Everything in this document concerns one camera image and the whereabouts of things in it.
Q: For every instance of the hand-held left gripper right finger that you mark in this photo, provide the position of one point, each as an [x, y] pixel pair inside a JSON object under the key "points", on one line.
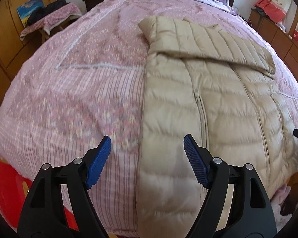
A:
{"points": [[196, 161]]}

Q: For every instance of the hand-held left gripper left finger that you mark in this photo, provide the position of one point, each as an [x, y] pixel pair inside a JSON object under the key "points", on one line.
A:
{"points": [[98, 161]]}

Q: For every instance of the beige puffer jacket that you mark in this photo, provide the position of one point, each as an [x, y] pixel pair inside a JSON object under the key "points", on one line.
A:
{"points": [[213, 109]]}

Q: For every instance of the bed with pink floral cover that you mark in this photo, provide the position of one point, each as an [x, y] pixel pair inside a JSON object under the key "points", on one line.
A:
{"points": [[89, 79]]}

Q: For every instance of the red plastic stool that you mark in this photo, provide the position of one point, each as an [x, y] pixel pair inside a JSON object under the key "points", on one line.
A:
{"points": [[7, 191]]}

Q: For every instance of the long wooden cabinet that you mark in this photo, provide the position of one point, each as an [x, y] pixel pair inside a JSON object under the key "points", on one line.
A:
{"points": [[283, 39]]}

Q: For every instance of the red and white curtain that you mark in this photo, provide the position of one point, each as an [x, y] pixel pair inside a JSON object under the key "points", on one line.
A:
{"points": [[273, 5]]}

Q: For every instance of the wooden chair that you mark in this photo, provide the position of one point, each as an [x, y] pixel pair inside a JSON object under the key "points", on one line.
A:
{"points": [[46, 33]]}

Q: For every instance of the small table with floral cloth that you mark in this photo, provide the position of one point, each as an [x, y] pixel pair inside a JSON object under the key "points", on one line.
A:
{"points": [[57, 14]]}

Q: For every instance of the dark wooden nightstand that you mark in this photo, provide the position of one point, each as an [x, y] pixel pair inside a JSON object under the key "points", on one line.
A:
{"points": [[94, 2]]}

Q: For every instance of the dark clothing pile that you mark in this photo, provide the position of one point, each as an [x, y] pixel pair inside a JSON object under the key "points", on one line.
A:
{"points": [[49, 8]]}

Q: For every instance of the blue painting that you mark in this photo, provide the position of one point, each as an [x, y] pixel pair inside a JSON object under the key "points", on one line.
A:
{"points": [[27, 10]]}

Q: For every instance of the wooden wardrobe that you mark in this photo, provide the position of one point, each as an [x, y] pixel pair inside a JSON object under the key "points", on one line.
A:
{"points": [[10, 17]]}

